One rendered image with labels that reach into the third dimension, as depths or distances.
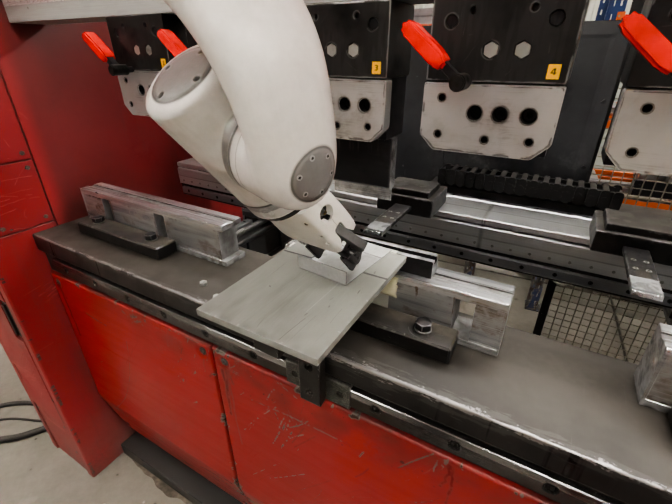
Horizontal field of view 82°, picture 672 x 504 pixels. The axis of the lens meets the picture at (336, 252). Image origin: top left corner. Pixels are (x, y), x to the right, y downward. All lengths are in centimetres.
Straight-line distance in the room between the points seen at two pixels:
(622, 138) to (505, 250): 41
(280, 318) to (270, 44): 31
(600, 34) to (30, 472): 206
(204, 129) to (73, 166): 94
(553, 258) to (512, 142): 39
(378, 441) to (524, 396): 24
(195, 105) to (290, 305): 27
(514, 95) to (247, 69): 32
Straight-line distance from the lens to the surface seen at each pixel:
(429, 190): 81
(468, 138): 51
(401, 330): 61
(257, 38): 27
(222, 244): 85
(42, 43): 124
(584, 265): 85
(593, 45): 104
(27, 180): 122
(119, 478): 168
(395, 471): 73
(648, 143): 50
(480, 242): 85
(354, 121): 56
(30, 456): 190
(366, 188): 62
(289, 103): 27
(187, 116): 33
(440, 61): 47
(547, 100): 49
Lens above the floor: 129
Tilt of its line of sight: 28 degrees down
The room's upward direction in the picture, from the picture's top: straight up
